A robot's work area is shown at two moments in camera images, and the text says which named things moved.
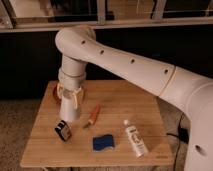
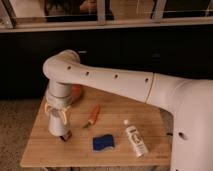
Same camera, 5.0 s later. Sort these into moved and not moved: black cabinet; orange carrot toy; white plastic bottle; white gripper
Moved: white gripper
Not moved: black cabinet; white plastic bottle; orange carrot toy
